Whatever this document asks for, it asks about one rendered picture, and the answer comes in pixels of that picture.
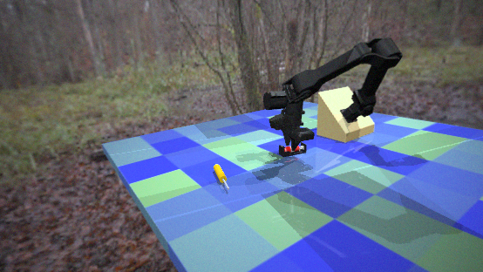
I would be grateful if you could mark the red and white battery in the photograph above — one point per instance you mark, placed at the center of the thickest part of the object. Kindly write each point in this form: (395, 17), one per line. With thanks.
(288, 148)

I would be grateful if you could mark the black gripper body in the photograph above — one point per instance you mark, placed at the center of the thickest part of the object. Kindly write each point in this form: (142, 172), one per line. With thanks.
(299, 134)

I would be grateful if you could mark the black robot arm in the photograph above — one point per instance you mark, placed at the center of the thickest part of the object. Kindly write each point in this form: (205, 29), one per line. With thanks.
(384, 55)

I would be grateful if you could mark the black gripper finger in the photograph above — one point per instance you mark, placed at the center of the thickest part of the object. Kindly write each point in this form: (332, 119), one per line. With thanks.
(286, 132)
(294, 143)

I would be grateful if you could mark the yellow-handled screwdriver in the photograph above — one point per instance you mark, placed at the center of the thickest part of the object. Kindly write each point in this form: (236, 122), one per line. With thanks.
(222, 177)

